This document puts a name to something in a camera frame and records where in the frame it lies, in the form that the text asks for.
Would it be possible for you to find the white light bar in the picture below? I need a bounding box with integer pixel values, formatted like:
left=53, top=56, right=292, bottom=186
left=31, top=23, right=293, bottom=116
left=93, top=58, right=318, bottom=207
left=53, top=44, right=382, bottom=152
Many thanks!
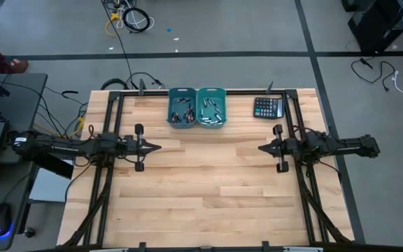
left=283, top=246, right=325, bottom=252

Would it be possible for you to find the white board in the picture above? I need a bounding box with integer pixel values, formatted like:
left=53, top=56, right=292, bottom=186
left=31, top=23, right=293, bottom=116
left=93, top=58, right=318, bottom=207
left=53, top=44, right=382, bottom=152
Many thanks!
left=29, top=167, right=76, bottom=204

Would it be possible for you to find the thick black cable loop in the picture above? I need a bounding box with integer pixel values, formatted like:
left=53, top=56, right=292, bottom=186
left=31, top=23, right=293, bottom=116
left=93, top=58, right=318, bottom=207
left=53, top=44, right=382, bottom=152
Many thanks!
left=99, top=77, right=130, bottom=91

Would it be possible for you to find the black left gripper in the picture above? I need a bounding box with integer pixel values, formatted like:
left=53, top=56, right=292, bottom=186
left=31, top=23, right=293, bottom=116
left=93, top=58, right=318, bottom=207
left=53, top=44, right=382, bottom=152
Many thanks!
left=118, top=122, right=162, bottom=173

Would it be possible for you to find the coiled black cable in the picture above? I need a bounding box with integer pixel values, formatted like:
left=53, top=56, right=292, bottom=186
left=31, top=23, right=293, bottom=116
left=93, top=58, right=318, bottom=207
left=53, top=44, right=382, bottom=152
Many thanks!
left=122, top=6, right=152, bottom=34

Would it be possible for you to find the dark blue-teal plastic bin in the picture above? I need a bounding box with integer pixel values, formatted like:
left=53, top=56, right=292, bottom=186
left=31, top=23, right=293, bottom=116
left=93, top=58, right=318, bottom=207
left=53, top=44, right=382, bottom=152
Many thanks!
left=167, top=87, right=198, bottom=130

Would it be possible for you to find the black desk calculator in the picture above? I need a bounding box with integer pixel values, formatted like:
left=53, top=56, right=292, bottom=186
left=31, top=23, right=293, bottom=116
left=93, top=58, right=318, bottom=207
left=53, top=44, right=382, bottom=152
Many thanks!
left=253, top=97, right=286, bottom=120

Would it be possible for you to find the black computer mouse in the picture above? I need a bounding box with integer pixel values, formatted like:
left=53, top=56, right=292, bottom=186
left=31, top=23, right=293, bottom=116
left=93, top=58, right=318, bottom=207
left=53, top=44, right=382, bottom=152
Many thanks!
left=0, top=202, right=13, bottom=237

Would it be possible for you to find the black cabinet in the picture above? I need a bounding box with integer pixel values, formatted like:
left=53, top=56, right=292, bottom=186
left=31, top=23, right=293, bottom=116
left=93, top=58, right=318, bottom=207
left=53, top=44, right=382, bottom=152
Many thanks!
left=341, top=0, right=403, bottom=54

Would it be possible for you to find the grey desk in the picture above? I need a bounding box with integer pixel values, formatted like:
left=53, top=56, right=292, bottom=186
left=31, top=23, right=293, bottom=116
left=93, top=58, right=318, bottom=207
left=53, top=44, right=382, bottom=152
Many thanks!
left=0, top=72, right=49, bottom=165

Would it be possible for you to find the black aluminium table frame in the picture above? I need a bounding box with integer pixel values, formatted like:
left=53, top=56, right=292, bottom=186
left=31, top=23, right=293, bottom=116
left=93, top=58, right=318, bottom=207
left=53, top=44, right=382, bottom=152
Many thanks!
left=61, top=88, right=355, bottom=250

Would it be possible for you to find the thin yellow cable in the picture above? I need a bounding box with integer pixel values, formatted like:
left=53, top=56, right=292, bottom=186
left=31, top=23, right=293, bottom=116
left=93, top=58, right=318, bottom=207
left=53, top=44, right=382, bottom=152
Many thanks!
left=33, top=122, right=83, bottom=139

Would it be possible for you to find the light teal plastic bin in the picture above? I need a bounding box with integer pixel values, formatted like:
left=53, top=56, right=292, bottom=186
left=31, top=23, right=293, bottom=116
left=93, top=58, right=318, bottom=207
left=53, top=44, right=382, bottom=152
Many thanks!
left=196, top=87, right=228, bottom=130

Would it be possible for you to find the long black floor cable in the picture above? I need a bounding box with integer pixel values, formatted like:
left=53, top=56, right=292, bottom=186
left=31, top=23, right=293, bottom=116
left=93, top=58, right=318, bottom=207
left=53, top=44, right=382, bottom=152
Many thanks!
left=100, top=0, right=134, bottom=89

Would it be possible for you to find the black cable with plug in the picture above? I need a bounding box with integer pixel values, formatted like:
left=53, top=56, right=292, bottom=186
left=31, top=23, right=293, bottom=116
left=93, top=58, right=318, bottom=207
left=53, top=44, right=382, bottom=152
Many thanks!
left=350, top=57, right=397, bottom=93
left=126, top=71, right=166, bottom=90

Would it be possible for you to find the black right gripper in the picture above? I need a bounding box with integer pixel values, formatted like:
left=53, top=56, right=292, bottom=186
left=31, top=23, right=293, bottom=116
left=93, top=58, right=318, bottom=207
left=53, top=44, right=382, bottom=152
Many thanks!
left=257, top=123, right=299, bottom=174

